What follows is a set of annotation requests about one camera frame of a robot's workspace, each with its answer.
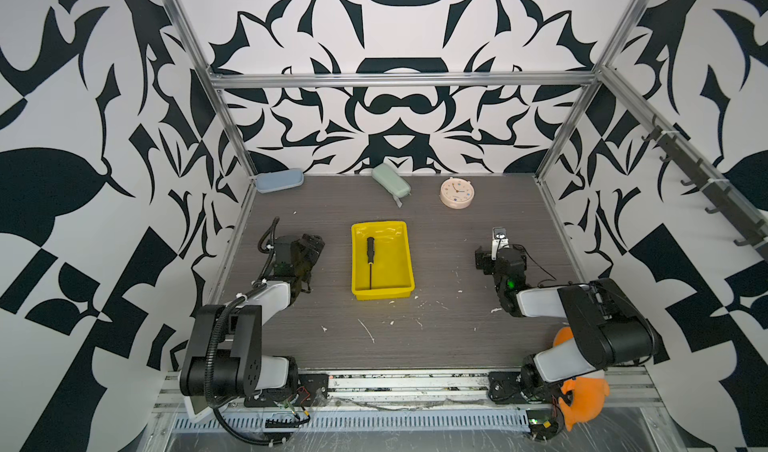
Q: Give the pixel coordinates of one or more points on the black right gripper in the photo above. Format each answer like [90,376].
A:
[484,261]

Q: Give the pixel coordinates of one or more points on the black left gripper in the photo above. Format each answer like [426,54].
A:
[310,252]

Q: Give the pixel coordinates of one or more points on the black handle screwdriver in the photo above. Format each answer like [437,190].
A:
[370,251]

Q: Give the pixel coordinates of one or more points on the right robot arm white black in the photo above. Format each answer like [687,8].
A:
[606,329]

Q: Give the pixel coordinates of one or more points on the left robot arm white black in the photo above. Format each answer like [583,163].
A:
[224,358]

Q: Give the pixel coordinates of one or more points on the yellow plastic bin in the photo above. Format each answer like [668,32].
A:
[393,276]

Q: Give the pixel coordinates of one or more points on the pink round alarm clock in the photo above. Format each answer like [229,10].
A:
[456,193]

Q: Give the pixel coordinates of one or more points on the orange shark plush toy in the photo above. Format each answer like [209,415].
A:
[589,390]

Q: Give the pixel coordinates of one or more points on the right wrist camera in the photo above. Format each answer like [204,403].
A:
[500,241]

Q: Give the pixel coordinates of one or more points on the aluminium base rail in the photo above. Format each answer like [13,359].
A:
[442,388]

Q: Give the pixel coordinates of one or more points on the white cable duct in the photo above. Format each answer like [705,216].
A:
[385,421]

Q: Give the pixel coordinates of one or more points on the black wall hook rack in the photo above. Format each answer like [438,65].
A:
[702,177]

